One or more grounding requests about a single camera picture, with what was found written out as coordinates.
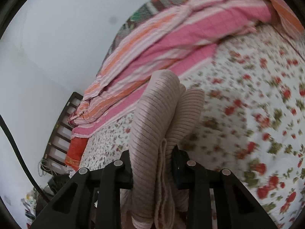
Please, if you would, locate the red orange pillow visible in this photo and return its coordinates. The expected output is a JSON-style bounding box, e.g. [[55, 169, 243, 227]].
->
[[65, 137, 88, 171]]

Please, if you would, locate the black cable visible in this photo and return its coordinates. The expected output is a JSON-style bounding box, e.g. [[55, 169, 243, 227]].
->
[[0, 114, 51, 203]]

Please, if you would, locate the dark patchwork floral blanket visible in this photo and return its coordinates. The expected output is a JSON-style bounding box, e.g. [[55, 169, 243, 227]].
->
[[103, 0, 187, 61]]

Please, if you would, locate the dark wooden headboard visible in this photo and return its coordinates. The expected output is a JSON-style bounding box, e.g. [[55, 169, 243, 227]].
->
[[40, 92, 83, 176]]

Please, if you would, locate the white red floral bedsheet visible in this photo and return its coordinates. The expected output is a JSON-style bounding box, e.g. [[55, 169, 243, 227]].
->
[[78, 23, 305, 229]]

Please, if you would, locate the pink orange striped quilt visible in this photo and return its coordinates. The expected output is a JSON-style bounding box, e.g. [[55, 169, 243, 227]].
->
[[69, 0, 304, 138]]

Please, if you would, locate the pale pink knit sweater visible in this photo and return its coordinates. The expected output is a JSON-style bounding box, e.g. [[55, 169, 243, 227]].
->
[[121, 70, 204, 228]]

